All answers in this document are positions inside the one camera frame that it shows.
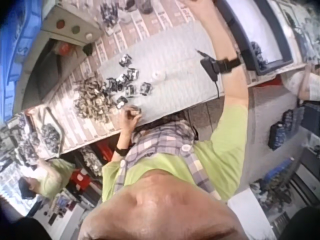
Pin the person's right hand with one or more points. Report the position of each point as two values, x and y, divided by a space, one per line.
198 5

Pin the person's left hand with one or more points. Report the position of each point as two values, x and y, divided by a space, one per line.
128 122

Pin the small silver metal part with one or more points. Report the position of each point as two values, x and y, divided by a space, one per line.
136 112

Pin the group of black silver components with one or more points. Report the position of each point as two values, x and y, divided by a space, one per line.
130 82

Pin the pile of small brass parts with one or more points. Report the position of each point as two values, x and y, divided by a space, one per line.
93 100

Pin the black wrist band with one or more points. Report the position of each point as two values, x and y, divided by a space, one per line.
121 151
225 65

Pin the dark glass jar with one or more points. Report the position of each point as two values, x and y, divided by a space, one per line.
146 6

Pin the red plastic crate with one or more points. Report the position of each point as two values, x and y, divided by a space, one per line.
105 151

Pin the small white cap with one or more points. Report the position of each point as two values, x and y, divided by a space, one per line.
158 75

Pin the pale grey work mat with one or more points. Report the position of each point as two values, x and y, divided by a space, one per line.
180 100

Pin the black round knob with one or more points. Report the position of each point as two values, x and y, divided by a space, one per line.
88 49

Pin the cluster of dark small bottles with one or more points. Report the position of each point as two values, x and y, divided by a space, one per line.
110 12

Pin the dark blue tray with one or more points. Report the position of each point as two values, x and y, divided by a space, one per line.
262 27

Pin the metal tray with dark parts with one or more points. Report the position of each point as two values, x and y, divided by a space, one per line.
50 137

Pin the red plastic stool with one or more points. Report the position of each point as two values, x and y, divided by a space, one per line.
78 181

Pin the white round push button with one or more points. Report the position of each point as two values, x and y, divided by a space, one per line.
90 36

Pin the red emergency stop button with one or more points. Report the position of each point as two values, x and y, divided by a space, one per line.
65 48

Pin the heap of dark components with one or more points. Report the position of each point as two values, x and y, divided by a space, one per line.
258 56

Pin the grey machine housing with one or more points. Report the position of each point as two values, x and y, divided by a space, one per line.
42 75

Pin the green round push button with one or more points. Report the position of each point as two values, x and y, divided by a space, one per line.
75 29

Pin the grey control box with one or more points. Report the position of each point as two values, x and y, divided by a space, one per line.
72 17

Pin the red round push button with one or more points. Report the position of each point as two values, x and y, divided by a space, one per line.
60 24

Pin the heap of mixed clutter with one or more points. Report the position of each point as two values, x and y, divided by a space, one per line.
17 140

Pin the blue plastic crate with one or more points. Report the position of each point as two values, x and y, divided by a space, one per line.
17 45

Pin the stack of dark blue boxes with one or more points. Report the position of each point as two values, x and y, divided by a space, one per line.
283 127

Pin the white board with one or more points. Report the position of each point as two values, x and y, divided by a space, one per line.
250 212

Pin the shelf with blue items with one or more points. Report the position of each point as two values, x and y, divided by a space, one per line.
287 185

